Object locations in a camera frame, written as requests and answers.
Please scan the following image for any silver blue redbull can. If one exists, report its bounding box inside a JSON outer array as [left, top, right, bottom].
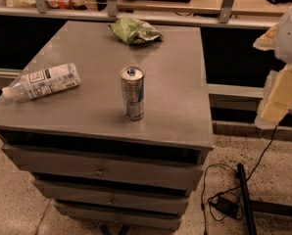
[[121, 67, 145, 120]]

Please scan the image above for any middle grey drawer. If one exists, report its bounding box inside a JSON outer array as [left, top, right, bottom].
[[33, 180, 188, 215]]

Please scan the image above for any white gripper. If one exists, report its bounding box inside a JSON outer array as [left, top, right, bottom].
[[253, 6, 292, 129]]

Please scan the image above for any green chip bag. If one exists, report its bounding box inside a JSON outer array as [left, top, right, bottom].
[[109, 18, 164, 46]]

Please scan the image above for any black floor bar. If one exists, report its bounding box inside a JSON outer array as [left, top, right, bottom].
[[237, 164, 257, 235]]

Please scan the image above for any bottom grey drawer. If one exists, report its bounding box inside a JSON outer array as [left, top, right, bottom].
[[54, 203, 181, 230]]

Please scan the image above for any grey drawer cabinet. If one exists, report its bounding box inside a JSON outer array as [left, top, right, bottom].
[[0, 22, 214, 219]]

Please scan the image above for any black cable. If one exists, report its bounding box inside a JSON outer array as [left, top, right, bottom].
[[200, 124, 279, 235]]

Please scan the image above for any grey drawer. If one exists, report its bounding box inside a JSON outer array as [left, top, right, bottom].
[[54, 203, 181, 230], [33, 180, 188, 215], [2, 145, 202, 191]]

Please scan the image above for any clear plastic water bottle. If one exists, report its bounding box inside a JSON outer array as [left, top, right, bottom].
[[2, 63, 81, 102]]

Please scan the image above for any top grey drawer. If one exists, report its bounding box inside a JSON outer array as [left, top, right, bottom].
[[2, 145, 202, 191]]

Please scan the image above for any black power adapter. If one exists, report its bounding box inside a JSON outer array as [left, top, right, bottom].
[[216, 197, 239, 218]]

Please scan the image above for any metal railing frame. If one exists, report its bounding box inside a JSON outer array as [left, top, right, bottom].
[[0, 0, 291, 19]]

